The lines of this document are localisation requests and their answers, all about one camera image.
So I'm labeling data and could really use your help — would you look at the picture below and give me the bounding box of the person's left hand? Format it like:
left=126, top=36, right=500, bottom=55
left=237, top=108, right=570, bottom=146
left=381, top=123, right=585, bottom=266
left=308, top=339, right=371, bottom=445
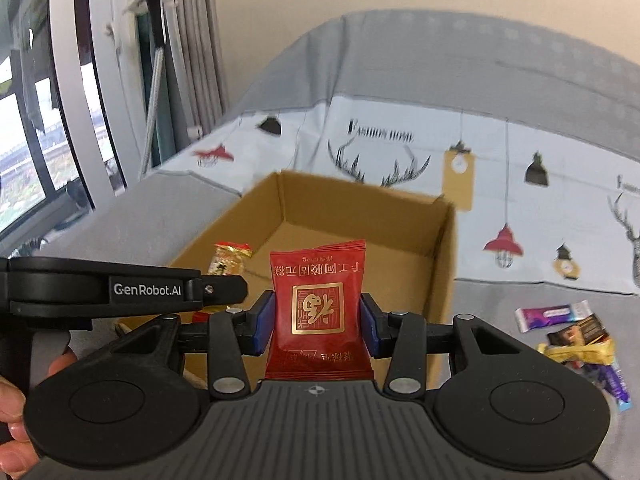
left=0, top=349, right=79, bottom=480

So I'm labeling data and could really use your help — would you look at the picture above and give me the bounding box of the purple white snack bar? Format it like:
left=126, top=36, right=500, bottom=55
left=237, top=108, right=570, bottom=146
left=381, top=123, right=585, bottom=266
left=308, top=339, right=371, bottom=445
left=514, top=300, right=592, bottom=334

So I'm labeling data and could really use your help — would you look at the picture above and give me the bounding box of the black gold snack bar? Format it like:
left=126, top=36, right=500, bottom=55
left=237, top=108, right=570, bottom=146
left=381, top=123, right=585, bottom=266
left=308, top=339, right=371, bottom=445
left=537, top=314, right=615, bottom=365

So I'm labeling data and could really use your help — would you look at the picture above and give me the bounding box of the red snack packet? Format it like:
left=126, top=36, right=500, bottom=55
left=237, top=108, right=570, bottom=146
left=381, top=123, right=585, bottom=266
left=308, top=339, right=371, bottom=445
left=265, top=240, right=374, bottom=382

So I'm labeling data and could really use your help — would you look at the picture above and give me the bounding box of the purple Alpenliebe candy stick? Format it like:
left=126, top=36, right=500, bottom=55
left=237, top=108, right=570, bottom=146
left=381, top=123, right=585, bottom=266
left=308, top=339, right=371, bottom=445
left=582, top=360, right=631, bottom=405

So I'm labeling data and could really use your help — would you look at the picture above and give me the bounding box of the open cardboard box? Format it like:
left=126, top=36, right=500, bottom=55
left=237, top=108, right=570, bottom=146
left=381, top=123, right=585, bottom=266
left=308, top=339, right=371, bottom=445
left=172, top=171, right=457, bottom=384

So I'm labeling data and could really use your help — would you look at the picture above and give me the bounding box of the small red yellow candy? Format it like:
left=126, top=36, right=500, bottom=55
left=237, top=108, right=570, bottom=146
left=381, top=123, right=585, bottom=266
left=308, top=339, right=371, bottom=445
left=207, top=242, right=253, bottom=275

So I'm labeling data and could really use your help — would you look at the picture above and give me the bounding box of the braided steamer hose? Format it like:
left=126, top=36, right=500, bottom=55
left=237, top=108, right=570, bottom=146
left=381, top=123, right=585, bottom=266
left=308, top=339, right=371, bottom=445
left=138, top=44, right=166, bottom=181

